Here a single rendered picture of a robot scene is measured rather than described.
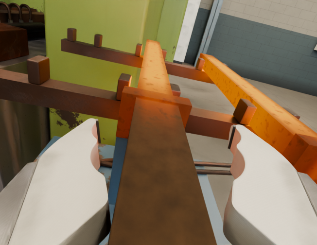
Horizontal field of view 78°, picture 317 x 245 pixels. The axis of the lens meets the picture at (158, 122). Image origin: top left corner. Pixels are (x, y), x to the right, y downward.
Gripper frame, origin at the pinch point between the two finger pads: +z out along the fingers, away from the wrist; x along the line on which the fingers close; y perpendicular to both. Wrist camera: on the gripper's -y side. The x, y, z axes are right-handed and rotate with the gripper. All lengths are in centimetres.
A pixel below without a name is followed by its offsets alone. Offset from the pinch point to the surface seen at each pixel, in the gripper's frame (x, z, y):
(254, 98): 9.3, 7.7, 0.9
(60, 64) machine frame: -28, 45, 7
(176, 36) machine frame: 7, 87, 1
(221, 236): 12.4, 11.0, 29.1
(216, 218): 12.2, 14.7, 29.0
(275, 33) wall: 318, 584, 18
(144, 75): -1.8, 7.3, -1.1
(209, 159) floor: 53, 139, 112
